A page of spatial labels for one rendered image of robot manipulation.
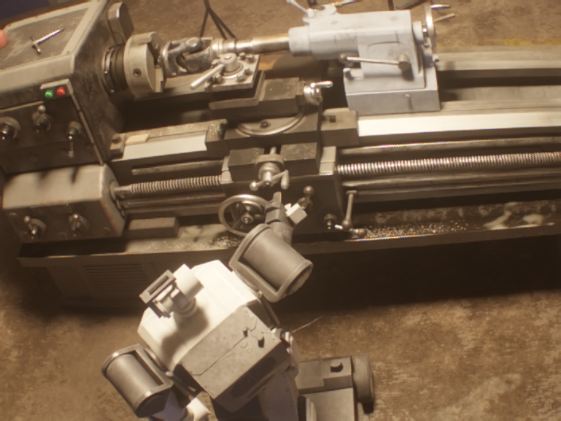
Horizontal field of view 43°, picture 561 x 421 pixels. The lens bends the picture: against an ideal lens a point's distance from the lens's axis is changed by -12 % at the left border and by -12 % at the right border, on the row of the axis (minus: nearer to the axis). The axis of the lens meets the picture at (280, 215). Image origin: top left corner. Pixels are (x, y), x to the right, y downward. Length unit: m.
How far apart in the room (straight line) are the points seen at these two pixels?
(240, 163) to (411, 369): 1.06
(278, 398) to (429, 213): 0.96
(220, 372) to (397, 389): 1.45
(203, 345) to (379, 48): 1.38
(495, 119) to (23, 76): 1.75
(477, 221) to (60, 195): 1.63
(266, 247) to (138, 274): 1.71
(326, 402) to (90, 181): 1.22
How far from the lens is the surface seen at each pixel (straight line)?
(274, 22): 5.09
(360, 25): 2.71
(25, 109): 2.92
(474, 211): 3.02
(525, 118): 2.76
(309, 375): 2.90
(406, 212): 3.04
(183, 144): 2.91
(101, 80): 2.95
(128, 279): 3.46
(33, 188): 3.13
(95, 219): 3.05
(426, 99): 2.76
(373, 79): 2.74
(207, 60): 2.84
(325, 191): 2.73
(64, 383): 3.49
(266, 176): 2.59
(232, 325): 1.70
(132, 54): 2.87
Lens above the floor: 2.61
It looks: 45 degrees down
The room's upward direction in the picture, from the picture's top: 17 degrees counter-clockwise
